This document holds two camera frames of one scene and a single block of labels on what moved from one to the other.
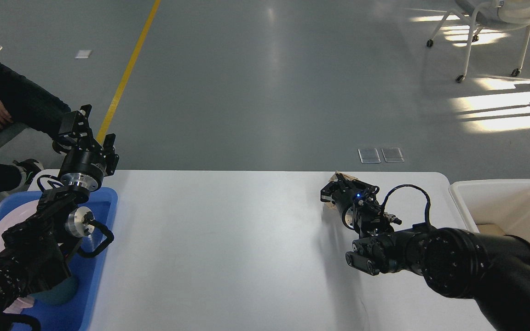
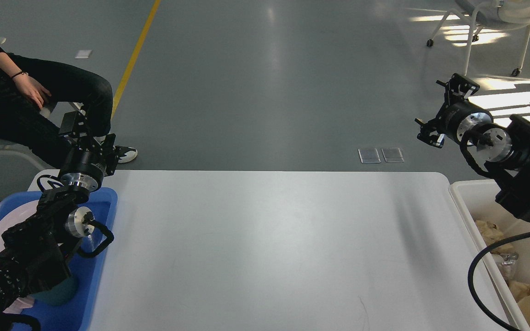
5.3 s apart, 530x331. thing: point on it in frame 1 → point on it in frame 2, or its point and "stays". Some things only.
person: (2, 100) → (13, 96)
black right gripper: (364, 206) → (459, 116)
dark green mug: (60, 294) stays
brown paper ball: (343, 176) → (491, 233)
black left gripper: (87, 161) stays
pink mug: (20, 303) stays
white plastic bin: (527, 208) stays
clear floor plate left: (369, 155) stays
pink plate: (15, 215) stays
